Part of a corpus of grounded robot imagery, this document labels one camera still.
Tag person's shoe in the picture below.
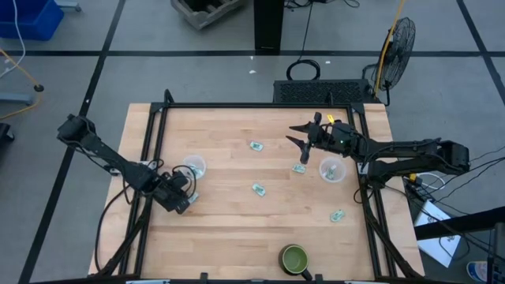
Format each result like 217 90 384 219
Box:
466 260 490 284

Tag black equipment foot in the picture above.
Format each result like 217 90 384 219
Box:
0 121 16 144

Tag black perforated computer case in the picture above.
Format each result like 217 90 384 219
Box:
272 78 372 106

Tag black aluminium table frame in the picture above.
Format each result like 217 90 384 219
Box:
89 88 427 284

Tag white cable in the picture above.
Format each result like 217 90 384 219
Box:
0 0 27 79

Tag wooden pallet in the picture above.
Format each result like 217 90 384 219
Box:
170 0 245 31

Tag grey metal bench foot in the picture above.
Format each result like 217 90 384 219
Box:
0 92 35 107
54 0 82 12

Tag black rectangular pillar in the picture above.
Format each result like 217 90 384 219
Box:
253 0 286 52

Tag clear plastic cup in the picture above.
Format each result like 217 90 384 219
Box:
182 154 208 179
318 156 347 183

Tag black metal beam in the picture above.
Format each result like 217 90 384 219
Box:
413 205 505 241

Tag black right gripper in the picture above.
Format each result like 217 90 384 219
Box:
286 112 358 165

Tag green ceramic mug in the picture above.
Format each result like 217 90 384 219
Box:
278 243 315 282

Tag coiled black cable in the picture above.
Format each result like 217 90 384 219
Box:
285 0 322 82

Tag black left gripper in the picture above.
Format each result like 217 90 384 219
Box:
151 170 194 215

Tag blue plastic bin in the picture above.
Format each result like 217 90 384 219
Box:
0 0 65 42

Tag black floor fan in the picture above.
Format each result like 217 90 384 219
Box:
361 16 417 107

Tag white cardboard box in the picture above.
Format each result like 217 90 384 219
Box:
413 199 462 269

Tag black hanging arm cable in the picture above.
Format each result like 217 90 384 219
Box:
93 179 137 274

